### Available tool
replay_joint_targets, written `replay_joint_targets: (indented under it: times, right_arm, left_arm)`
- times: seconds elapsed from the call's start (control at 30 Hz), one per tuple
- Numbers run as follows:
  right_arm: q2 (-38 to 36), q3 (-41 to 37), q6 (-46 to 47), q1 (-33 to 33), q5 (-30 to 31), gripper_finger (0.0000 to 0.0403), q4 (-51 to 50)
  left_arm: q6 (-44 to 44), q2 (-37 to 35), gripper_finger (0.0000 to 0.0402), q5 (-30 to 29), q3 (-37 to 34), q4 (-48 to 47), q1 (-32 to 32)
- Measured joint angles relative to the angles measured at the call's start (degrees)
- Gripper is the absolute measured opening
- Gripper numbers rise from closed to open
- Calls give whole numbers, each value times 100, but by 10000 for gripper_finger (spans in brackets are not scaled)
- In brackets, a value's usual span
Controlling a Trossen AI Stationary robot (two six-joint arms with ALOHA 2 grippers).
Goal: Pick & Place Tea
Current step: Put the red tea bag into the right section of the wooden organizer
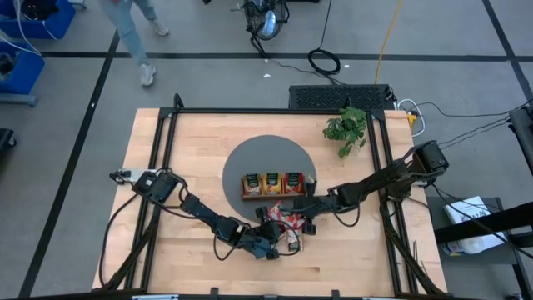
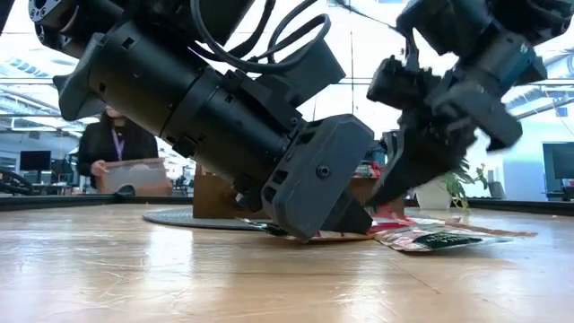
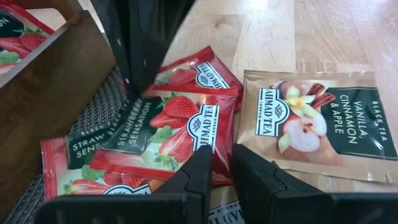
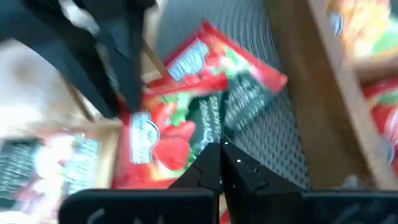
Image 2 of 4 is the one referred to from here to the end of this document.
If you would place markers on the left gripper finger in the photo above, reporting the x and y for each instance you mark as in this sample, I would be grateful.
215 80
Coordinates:
352 220

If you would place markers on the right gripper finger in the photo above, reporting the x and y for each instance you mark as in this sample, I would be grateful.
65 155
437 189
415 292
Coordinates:
426 157

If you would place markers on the red strawberry tea packet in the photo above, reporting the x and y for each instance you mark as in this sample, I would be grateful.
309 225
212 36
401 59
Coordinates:
341 237
390 222

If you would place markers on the peach tea packet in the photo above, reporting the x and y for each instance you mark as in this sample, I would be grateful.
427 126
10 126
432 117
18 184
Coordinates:
367 171

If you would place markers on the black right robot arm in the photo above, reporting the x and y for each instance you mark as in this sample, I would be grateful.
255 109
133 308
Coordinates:
448 22

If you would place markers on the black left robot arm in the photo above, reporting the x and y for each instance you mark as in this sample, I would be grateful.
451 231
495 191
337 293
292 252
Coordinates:
134 81

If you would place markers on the beige vanilla tea packet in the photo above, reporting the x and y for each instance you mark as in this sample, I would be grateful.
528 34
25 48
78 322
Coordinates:
493 231
439 240

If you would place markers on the wooden tea box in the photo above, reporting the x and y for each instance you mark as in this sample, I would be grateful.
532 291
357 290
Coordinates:
215 197

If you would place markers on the green plant white pot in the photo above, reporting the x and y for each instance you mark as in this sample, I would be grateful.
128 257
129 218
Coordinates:
430 197

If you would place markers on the large black monitor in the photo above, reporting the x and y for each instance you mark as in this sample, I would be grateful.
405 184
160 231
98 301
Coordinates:
558 161

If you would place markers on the grey round placemat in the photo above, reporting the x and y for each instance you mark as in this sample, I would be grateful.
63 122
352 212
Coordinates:
179 218

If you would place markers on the brown cardboard box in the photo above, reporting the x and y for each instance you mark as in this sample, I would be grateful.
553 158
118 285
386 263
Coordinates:
134 179

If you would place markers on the person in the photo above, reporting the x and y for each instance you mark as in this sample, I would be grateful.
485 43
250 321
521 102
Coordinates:
103 143

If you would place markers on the black computer monitor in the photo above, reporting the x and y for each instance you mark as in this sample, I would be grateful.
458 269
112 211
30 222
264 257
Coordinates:
35 160

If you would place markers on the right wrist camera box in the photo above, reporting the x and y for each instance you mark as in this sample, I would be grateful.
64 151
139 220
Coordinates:
399 83

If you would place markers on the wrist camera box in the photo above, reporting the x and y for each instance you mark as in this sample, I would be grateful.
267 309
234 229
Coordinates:
309 72
399 83

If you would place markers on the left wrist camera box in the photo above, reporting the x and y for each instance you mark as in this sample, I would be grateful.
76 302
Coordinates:
309 72

